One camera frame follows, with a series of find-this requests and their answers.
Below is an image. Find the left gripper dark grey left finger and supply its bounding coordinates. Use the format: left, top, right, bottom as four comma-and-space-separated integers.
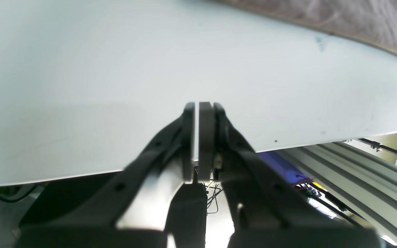
15, 102, 195, 248

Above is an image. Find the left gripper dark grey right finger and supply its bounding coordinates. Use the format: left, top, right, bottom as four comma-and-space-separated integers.
198, 102, 381, 248

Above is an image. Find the mauve t-shirt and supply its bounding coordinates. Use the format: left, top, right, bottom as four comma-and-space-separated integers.
225, 0, 397, 55

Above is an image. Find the blue plastic block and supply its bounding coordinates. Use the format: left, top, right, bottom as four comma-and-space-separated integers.
257, 151, 307, 183

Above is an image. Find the aluminium frame rail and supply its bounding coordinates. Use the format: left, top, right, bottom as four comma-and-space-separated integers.
277, 142, 397, 242

